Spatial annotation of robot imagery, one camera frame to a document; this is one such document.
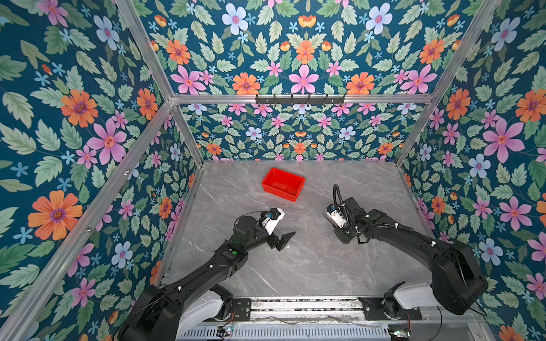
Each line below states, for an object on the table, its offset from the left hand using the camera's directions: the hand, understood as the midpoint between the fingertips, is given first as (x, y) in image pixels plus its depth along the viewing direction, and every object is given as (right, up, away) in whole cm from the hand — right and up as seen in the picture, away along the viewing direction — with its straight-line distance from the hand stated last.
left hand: (288, 223), depth 78 cm
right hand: (+23, -4, +9) cm, 26 cm away
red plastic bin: (-3, +14, +29) cm, 32 cm away
